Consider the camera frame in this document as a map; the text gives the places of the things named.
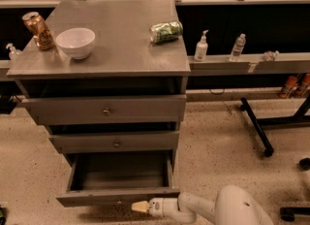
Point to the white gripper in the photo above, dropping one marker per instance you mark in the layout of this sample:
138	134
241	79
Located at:
157	207

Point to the grey bottom drawer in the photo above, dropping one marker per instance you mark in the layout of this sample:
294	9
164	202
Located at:
111	178

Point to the grey drawer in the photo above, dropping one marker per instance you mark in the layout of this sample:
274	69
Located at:
111	178
101	110
122	141

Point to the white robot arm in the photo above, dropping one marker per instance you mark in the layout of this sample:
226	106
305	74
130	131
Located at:
233	206

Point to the grey middle drawer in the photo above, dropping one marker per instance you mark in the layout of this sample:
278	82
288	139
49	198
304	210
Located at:
122	141

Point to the grey top drawer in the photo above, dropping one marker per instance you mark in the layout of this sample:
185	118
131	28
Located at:
101	110

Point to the grey drawer cabinet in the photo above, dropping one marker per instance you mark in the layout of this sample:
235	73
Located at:
124	62

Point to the white pump bottle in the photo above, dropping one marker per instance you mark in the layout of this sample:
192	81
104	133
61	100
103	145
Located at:
201	48

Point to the green soda can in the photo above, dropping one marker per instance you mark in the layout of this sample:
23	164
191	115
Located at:
165	32

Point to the white ceramic bowl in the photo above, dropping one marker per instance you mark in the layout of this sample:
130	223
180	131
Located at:
77	43

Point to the black stand base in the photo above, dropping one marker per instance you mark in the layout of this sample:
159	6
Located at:
298	119

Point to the clear water bottle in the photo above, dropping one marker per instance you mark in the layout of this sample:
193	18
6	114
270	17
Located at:
238	47

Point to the orange bottle left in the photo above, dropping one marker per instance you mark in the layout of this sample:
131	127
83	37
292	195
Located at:
288	87

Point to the orange bottle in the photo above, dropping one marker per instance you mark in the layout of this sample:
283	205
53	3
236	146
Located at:
302	87
288	87

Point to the crumpled paper wad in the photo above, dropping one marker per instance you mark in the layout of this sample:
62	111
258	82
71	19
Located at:
270	55

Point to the clear pump bottle left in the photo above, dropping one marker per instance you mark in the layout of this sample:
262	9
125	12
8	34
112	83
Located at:
13	52

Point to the orange bottle right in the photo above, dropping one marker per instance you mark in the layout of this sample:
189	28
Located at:
302	87

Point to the orange soda can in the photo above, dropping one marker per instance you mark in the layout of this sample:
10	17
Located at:
38	27

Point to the grey rail ledge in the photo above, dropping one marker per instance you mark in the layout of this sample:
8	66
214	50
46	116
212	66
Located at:
250	64

